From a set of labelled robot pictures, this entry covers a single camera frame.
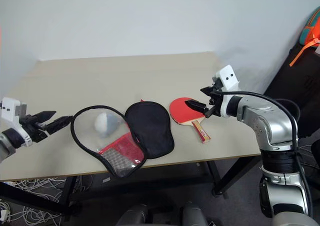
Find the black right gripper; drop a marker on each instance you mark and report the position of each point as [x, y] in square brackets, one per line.
[216, 103]

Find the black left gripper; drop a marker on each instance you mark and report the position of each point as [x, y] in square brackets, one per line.
[33, 131]

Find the red table tennis paddle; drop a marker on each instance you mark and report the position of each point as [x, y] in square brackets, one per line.
[180, 109]

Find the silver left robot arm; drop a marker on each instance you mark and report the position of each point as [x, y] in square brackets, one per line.
[6, 143]

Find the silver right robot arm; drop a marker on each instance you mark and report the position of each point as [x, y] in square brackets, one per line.
[270, 126]

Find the white ping pong ball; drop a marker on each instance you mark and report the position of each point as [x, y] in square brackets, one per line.
[101, 122]

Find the beige table with black legs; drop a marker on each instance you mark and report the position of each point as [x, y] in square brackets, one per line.
[100, 81]

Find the black office chair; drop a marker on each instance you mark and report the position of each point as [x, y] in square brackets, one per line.
[297, 81]

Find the dark grey rounded shape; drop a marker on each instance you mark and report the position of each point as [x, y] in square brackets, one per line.
[135, 216]
[193, 214]

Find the teal and orange backpack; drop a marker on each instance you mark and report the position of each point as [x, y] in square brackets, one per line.
[311, 28]

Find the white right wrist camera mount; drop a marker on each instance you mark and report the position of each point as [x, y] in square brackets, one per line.
[228, 81]

